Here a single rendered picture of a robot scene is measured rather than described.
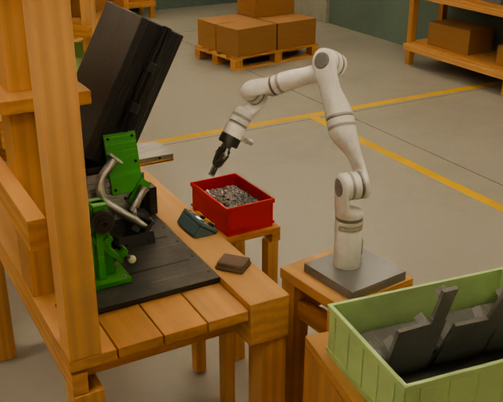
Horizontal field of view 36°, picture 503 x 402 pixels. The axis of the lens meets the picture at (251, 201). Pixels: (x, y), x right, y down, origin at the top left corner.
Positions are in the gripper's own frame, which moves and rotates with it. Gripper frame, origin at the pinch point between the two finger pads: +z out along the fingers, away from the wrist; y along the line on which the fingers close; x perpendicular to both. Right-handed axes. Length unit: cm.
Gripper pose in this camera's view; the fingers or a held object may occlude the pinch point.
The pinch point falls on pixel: (212, 171)
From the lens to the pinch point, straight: 278.2
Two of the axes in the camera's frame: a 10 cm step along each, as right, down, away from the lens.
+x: 8.5, 4.4, 2.7
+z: -4.7, 8.8, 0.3
